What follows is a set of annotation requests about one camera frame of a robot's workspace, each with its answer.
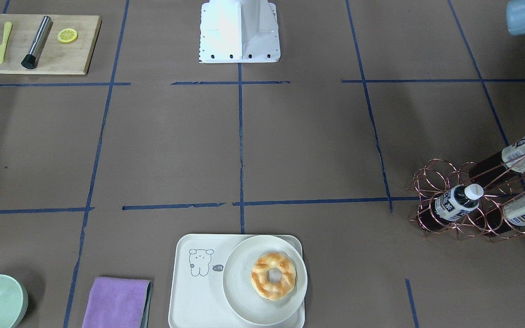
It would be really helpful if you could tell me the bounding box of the purple folded cloth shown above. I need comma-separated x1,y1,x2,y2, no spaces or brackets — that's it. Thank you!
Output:
82,277,153,328

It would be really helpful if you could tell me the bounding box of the copper wire bottle rack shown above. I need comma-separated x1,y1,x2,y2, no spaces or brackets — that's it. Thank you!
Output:
410,155,525,242

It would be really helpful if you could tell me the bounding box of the steel muddler black tip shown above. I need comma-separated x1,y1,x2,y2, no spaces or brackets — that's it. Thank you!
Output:
21,16,53,69

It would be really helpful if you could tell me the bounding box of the glazed twisted donut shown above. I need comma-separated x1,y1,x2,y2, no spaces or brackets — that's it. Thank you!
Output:
250,252,297,301

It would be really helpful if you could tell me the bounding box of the cream round plate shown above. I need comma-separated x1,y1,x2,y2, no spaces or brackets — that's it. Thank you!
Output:
222,235,308,326

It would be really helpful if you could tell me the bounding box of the cream tray with bear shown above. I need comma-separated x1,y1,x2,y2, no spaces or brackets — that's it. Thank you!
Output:
168,233,305,328

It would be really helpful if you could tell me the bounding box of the wooden cutting board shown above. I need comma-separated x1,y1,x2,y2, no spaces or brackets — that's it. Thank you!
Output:
0,13,102,75

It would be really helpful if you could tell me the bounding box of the lemon slice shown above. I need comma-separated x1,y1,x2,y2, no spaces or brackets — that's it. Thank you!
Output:
57,28,78,44

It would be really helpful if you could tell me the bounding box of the yellow plastic knife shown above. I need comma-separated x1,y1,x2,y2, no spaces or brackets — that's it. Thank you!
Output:
0,21,13,64

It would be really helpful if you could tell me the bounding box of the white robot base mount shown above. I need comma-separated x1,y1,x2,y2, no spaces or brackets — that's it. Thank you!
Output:
199,0,281,64

